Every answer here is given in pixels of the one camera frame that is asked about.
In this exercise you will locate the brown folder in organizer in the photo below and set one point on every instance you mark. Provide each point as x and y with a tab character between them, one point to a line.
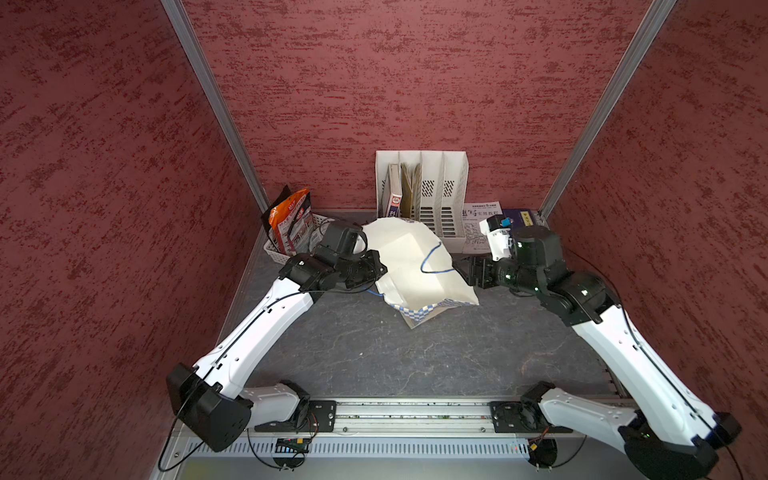
410	181

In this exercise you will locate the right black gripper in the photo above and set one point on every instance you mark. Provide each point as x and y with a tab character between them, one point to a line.
484	261

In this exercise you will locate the white file organizer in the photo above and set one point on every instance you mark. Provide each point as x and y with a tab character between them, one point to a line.
441	193

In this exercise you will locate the white illustrated book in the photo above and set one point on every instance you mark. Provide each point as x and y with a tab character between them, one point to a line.
472	214

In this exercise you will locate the white blue checkered paper bag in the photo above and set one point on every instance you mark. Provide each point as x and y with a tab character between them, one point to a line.
421	281

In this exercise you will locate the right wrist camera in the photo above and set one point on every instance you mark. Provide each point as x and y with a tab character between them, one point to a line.
496	229

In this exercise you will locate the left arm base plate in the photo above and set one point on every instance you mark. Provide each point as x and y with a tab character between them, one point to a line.
310	416

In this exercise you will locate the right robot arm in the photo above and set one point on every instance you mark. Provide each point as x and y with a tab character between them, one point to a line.
670	433

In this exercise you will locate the orange condiment packet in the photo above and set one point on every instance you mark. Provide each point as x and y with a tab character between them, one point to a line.
291	217

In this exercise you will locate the dark blue book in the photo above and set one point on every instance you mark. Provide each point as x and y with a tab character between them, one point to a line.
524	217

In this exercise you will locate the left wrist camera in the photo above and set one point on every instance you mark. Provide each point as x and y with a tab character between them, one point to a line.
342	241

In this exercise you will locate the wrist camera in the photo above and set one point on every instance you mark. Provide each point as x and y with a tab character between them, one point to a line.
496	229
342	241

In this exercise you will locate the white plastic basket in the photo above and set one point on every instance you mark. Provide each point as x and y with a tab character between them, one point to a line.
310	237

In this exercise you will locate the book in organizer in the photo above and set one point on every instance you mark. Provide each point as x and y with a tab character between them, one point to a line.
394	195

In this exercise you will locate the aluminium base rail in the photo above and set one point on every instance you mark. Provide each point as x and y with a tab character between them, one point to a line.
379	417

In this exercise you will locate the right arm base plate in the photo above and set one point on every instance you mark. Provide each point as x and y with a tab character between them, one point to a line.
521	418

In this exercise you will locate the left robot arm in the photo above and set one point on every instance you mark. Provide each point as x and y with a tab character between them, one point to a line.
208	397

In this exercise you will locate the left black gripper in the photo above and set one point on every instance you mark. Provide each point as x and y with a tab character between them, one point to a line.
373	263

